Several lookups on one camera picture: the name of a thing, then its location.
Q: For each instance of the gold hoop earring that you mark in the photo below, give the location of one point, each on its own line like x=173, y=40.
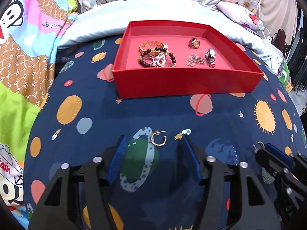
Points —
x=158, y=138
x=259, y=145

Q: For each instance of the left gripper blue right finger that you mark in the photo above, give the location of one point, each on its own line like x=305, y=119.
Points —
x=194, y=158

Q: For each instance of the beige curtain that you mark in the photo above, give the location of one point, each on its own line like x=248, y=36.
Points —
x=280, y=14

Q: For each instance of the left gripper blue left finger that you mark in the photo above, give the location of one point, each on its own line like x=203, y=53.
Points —
x=117, y=158

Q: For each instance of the colourful monkey cartoon blanket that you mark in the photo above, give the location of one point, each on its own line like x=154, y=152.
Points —
x=30, y=34

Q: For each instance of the navy planet print bedsheet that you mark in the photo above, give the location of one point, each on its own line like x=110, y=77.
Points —
x=84, y=114

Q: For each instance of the dark red chair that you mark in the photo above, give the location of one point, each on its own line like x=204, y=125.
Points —
x=279, y=39

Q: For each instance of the light blue pillow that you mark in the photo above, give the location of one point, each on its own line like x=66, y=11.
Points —
x=112, y=19

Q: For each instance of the gold twisted bangle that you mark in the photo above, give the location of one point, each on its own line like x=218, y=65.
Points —
x=155, y=46

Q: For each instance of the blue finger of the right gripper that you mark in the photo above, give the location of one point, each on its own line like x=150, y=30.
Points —
x=278, y=153

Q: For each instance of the white pink cartoon pillow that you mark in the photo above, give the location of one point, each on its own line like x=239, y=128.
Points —
x=240, y=15

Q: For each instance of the red cardboard tray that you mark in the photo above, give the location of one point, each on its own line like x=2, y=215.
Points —
x=234, y=70

